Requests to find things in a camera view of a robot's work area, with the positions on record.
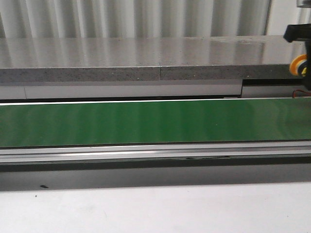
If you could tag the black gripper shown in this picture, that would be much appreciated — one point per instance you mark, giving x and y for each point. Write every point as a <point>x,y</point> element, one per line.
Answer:
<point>301,32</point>

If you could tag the yellow and blue push button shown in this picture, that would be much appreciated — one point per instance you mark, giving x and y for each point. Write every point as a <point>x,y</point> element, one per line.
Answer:
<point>298,66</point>

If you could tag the green conveyor belt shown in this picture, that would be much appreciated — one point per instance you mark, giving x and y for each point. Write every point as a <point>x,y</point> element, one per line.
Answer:
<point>147,122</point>

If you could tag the white panel under countertop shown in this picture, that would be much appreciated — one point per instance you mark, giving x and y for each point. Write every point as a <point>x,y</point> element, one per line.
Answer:
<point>152,89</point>

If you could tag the grey stone countertop slab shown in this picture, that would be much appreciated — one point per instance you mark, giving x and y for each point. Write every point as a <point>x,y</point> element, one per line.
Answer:
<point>50,60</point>

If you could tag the white corrugated curtain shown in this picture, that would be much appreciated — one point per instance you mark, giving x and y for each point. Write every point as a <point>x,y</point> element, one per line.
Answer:
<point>147,18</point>

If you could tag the aluminium conveyor front rail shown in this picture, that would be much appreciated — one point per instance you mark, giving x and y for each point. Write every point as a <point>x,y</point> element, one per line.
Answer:
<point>218,150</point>

